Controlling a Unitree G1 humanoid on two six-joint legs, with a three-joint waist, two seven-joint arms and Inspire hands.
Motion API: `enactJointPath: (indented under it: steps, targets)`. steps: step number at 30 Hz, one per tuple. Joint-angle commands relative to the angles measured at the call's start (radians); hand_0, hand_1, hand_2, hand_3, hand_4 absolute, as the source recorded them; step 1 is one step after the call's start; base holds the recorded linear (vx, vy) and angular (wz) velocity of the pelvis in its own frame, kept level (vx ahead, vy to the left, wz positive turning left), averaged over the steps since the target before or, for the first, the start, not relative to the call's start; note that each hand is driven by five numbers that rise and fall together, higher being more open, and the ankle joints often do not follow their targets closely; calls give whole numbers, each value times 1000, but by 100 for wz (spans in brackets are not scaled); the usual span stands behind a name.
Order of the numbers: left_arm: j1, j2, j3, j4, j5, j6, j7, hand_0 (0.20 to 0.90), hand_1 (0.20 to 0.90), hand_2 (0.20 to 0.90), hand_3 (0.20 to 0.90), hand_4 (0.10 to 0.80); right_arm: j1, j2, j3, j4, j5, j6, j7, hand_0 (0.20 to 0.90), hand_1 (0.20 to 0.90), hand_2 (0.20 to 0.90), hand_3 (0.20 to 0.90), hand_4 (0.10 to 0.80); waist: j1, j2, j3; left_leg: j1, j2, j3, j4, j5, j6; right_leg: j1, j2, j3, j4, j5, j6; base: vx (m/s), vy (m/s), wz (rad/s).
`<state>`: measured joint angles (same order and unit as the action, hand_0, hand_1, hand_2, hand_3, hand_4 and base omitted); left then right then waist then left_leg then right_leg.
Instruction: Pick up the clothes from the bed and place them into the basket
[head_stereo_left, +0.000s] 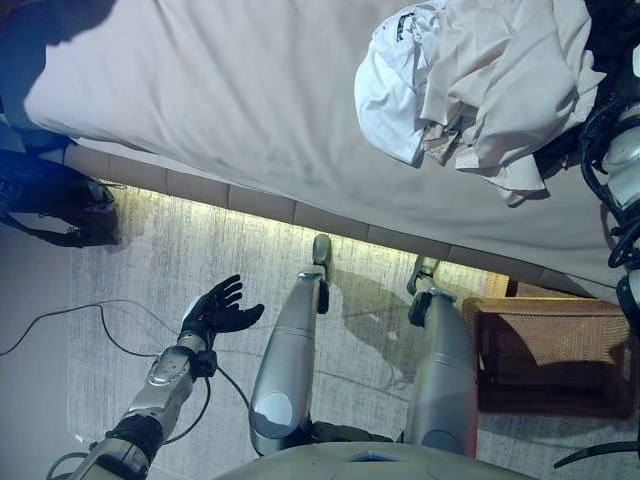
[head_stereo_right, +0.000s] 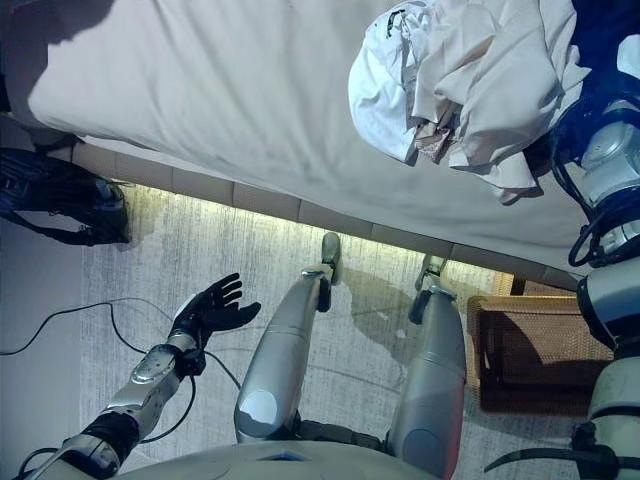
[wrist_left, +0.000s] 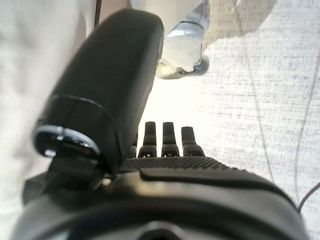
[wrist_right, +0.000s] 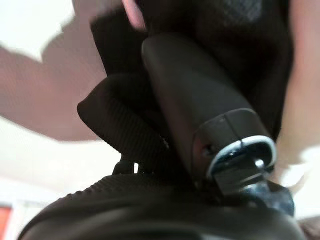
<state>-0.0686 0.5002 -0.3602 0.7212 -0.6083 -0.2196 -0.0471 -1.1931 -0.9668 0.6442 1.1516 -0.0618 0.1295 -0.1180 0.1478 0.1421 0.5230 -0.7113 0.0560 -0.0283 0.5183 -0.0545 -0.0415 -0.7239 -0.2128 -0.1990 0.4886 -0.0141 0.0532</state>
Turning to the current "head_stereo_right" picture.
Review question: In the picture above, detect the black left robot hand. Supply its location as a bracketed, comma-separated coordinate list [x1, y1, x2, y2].
[169, 273, 261, 346]

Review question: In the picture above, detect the beige garment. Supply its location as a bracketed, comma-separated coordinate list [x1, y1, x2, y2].
[404, 0, 596, 206]

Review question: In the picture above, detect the brown wicker basket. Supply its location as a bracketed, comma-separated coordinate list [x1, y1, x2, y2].
[467, 272, 616, 414]

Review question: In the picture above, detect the silver left robot leg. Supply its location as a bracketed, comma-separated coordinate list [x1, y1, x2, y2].
[234, 232, 346, 446]

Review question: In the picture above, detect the silver robot leg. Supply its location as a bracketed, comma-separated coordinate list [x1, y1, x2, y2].
[389, 254, 469, 461]
[234, 232, 346, 446]

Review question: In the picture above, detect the silver robot torso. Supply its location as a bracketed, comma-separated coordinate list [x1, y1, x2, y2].
[114, 439, 451, 480]

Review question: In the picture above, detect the black bag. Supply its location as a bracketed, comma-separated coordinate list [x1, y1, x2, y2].
[0, 147, 131, 246]

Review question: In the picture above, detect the silver right robot leg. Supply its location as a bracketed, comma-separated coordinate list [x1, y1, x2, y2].
[389, 254, 469, 461]

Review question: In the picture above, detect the white garment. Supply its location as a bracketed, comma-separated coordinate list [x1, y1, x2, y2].
[348, 0, 451, 166]

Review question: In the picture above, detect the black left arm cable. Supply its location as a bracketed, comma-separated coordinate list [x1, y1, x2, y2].
[142, 349, 209, 444]

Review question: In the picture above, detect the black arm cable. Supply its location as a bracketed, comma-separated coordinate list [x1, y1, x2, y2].
[142, 349, 209, 444]
[549, 134, 609, 269]

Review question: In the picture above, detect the thin black floor cable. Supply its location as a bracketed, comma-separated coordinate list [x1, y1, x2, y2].
[0, 298, 241, 391]

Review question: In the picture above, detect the tan padded bed frame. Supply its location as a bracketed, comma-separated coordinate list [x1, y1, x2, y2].
[74, 134, 584, 294]

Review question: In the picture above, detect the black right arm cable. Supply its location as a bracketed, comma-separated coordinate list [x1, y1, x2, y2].
[549, 134, 609, 269]

